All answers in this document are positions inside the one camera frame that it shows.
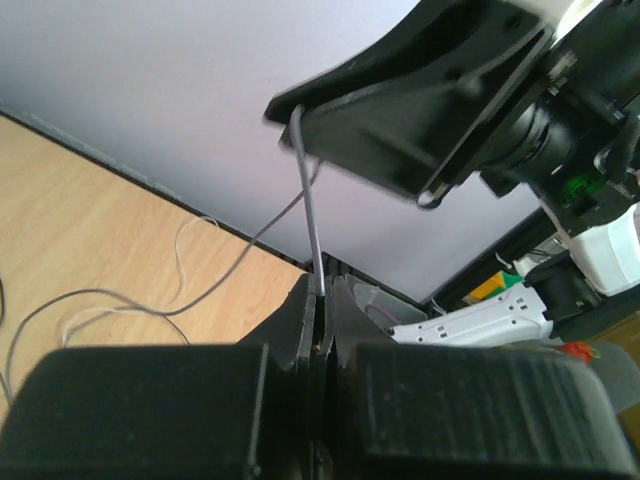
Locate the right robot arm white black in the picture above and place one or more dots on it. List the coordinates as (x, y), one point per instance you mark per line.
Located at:
(581, 166)

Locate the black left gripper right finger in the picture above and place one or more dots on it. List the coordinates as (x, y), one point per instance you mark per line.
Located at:
(434, 412)

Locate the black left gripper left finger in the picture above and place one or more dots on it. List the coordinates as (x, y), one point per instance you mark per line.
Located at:
(212, 411)

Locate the white power strip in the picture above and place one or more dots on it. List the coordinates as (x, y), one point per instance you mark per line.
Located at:
(515, 315)

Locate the clear plastic bin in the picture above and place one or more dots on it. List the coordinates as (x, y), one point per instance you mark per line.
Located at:
(385, 309)

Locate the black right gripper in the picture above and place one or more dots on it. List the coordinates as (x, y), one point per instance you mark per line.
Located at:
(422, 135)

